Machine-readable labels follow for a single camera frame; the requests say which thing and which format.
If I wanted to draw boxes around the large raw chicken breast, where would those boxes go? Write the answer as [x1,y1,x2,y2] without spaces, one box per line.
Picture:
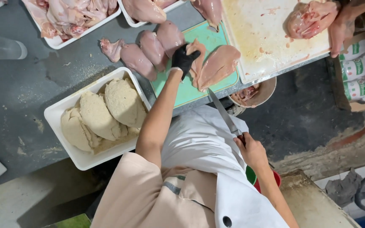
[198,45,242,92]

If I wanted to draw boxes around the white foam tray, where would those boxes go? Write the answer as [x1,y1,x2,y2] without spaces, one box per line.
[117,0,187,28]

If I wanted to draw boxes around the heap of raw chicken parts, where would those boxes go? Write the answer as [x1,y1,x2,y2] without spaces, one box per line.
[23,0,118,39]

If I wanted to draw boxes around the round bowl of scraps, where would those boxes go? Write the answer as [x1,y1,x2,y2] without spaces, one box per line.
[228,77,277,109]

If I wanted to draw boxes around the teal plastic cutting board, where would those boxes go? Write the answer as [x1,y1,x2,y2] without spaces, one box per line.
[150,20,240,110]

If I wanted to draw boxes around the small raw chicken piece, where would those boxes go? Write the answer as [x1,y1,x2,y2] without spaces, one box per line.
[99,38,126,63]

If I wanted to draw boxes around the beige shirt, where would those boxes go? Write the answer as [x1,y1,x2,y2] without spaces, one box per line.
[90,152,218,228]

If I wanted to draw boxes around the steel kitchen knife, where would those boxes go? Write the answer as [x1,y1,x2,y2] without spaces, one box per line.
[207,88,246,142]

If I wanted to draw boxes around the green plastic bowl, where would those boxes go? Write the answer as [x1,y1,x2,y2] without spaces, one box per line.
[245,165,258,186]

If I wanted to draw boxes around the person's shoe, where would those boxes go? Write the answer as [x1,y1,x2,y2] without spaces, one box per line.
[226,103,247,117]

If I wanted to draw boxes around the white tray of chicken parts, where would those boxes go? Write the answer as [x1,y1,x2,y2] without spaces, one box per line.
[21,0,122,50]

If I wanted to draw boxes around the raw chicken carcass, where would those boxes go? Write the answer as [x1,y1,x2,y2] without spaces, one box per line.
[285,0,340,40]

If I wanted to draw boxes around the large white cutting board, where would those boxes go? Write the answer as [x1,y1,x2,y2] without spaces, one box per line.
[222,0,332,85]

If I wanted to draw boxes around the person's right hand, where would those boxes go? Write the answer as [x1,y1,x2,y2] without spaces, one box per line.
[233,132,270,172]

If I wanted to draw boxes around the white apron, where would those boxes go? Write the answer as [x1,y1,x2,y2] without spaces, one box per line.
[161,105,290,228]

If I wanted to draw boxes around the clear plastic container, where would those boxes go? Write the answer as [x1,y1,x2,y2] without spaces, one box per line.
[0,32,28,60]

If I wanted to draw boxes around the thin raw chicken breast slice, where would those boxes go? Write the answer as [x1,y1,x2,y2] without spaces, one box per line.
[186,39,207,88]

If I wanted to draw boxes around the red plastic bowl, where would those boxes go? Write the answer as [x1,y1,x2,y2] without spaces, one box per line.
[253,170,281,194]

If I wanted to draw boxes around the carton of white green packets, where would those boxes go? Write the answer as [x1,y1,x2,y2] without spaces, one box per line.
[326,23,365,113]

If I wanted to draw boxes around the person's left hand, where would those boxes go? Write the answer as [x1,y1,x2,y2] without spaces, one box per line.
[171,44,201,80]

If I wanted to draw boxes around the breaded chicken cutlet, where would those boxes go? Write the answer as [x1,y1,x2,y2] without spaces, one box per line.
[105,78,147,128]
[60,107,94,152]
[79,91,122,142]

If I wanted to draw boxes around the white tray of breaded cutlets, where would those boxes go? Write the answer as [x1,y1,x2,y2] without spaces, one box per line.
[44,67,151,171]

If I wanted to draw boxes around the grey rag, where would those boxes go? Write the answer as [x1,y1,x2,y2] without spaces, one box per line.
[325,167,363,208]

